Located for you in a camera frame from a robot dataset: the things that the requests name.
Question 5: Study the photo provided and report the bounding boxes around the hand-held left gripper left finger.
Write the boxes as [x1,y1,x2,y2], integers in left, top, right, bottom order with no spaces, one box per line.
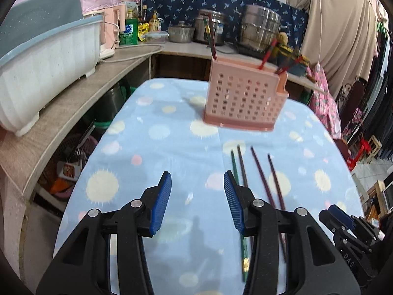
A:
[36,171,172,295]

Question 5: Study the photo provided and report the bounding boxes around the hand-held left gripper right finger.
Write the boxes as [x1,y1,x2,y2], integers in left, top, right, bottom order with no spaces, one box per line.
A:
[224,170,360,295]

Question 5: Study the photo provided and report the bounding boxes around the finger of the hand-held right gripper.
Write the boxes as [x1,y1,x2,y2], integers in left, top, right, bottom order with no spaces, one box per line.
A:
[353,217,386,243]
[319,204,379,288]

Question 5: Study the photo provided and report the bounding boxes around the green chopstick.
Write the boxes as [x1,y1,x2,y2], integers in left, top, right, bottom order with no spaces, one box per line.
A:
[231,150,249,283]
[202,17,215,59]

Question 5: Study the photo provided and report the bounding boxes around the brown chopstick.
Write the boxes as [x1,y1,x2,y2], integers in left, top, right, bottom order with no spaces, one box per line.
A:
[267,154,288,263]
[237,145,249,188]
[251,146,277,210]

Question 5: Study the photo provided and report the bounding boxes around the pink perforated utensil holder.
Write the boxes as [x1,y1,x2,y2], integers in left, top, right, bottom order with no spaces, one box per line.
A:
[202,58,290,133]

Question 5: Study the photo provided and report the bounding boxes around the blue spotted tablecloth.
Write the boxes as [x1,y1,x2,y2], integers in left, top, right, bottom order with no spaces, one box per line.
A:
[55,78,363,295]

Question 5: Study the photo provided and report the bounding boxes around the red stool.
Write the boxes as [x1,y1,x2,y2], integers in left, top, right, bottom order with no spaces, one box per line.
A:
[347,138,372,171]

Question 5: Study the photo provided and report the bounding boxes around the wooden crate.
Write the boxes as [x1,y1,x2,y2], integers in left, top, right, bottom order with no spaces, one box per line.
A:
[364,135,383,163]

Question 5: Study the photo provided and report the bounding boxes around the pink plastic basket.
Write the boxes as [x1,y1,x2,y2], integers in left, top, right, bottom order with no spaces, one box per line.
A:
[57,133,99,173]

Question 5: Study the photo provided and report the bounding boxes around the white jug with orange label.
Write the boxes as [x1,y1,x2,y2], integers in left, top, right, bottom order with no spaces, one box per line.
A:
[57,161,82,182]

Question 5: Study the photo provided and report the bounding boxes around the dark metal chair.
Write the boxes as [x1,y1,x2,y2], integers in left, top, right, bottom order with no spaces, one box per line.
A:
[336,75,367,143]

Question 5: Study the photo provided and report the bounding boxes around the pink floral cloth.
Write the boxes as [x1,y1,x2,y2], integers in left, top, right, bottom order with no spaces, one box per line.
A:
[307,63,343,139]

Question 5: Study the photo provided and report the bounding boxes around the dark hanging clothes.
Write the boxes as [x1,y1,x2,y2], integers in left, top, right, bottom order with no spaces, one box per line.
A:
[362,6,393,166]

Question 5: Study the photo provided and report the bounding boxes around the wooden counter shelf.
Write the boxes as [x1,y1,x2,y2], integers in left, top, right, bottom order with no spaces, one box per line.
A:
[0,40,327,197]

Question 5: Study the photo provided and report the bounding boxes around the teal plastic basin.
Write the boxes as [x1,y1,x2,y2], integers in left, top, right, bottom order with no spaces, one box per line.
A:
[287,61,308,77]

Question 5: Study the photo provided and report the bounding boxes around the black induction cooker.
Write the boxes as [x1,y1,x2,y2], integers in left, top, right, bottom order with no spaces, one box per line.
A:
[227,41,271,60]

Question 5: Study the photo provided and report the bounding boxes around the clear food container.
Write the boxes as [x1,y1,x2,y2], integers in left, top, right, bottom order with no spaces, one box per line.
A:
[144,31,169,44]

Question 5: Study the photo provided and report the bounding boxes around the small steel pot with lid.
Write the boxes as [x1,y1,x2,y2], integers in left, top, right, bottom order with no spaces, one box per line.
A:
[167,21,196,44]

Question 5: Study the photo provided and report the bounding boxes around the green carton box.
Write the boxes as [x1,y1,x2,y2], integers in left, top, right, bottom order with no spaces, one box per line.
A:
[119,18,139,46]

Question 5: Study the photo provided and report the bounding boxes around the steel rice cooker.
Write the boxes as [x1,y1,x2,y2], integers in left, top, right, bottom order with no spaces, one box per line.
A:
[194,9,229,46]

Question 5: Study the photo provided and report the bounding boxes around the steel steamer pot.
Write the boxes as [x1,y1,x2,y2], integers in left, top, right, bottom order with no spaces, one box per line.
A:
[239,4,281,52]

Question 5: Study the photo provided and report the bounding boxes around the white dish drainer with lid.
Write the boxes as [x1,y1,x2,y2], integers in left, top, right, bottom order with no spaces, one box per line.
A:
[0,0,105,137]

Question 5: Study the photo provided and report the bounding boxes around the beige curtain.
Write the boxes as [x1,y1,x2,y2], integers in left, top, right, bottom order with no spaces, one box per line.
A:
[285,0,379,99]

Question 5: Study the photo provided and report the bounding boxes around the yellow oil bottle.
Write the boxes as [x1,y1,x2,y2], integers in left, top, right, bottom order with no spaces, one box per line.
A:
[149,11,162,32]

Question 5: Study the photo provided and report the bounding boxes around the pink electric kettle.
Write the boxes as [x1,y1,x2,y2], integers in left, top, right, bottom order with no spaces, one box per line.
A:
[100,1,126,59]

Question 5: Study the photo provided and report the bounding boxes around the blue floral cloth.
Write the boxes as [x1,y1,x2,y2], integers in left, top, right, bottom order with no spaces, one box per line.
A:
[142,0,309,56]

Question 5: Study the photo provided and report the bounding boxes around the white cable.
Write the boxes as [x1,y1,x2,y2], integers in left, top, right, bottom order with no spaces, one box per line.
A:
[98,44,163,65]

